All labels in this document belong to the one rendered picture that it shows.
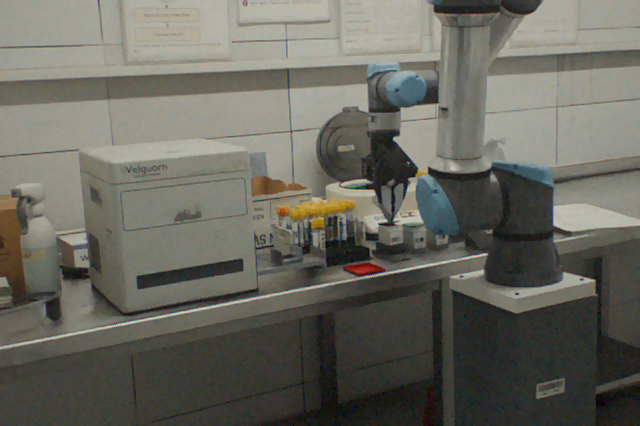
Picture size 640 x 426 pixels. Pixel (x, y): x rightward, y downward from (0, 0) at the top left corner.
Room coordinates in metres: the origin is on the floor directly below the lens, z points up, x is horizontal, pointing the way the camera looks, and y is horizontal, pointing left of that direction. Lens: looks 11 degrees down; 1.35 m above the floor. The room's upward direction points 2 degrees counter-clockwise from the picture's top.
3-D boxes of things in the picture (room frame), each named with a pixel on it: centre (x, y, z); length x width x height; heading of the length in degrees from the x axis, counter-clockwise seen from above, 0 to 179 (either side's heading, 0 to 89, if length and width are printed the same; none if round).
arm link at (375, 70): (1.88, -0.16, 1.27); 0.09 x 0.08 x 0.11; 17
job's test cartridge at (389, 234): (1.87, -0.16, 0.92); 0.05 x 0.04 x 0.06; 28
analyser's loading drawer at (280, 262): (1.70, 0.10, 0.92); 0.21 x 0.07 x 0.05; 118
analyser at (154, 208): (1.69, 0.31, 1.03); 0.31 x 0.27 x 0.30; 118
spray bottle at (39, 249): (1.66, 0.59, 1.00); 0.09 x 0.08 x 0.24; 28
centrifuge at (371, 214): (2.21, -0.16, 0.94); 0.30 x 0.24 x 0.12; 19
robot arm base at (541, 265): (1.56, -0.39, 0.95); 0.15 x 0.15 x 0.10
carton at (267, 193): (2.09, 0.19, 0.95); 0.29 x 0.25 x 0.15; 28
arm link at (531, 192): (1.56, -0.39, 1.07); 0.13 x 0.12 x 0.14; 107
